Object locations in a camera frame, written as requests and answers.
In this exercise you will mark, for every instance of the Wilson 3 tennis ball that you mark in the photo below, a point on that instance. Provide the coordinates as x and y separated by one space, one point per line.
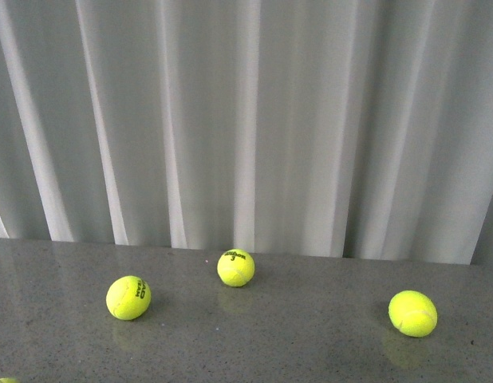
236 267

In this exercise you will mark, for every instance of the Head Team tennis ball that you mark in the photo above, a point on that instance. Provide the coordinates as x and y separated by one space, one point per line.
128 298

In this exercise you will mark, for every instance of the plain yellow tennis ball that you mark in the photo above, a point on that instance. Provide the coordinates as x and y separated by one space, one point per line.
413 313

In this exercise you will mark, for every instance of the Roland Garros tennis ball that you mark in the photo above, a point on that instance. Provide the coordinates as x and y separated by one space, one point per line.
8 380

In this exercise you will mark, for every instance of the grey pleated curtain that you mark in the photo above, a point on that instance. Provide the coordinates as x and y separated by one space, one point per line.
359 129

